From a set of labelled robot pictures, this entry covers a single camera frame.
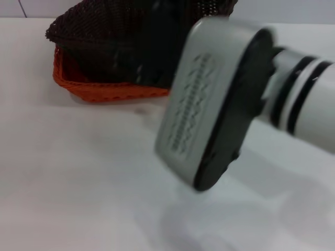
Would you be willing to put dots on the orange woven basket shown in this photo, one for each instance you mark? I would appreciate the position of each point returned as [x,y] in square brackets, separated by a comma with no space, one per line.
[104,91]

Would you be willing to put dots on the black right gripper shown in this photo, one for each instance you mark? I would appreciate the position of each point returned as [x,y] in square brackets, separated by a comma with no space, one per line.
[162,52]

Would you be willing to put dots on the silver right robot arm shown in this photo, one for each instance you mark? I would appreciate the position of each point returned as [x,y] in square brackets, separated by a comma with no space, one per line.
[314,99]

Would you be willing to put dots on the dark brown woven basket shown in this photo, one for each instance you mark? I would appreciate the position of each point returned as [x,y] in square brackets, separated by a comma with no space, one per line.
[91,26]

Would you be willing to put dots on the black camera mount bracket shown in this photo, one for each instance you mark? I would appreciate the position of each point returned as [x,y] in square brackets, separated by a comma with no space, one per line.
[235,117]

